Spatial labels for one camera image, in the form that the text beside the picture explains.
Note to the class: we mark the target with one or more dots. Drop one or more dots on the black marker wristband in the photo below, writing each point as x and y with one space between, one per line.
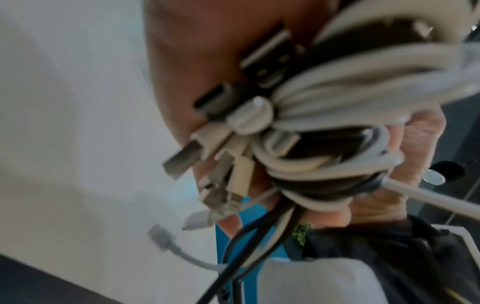
375 243

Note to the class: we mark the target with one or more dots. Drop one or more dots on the person's right hand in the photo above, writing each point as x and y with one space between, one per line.
420 142

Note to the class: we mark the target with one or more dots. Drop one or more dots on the person's left hand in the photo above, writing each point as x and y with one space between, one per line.
195 44

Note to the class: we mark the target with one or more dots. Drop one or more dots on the green artificial plant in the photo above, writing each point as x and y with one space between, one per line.
300 234

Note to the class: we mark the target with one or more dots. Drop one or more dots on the blue sofa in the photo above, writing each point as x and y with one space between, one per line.
223 246

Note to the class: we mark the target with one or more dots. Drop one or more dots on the white table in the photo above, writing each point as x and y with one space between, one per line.
75 118

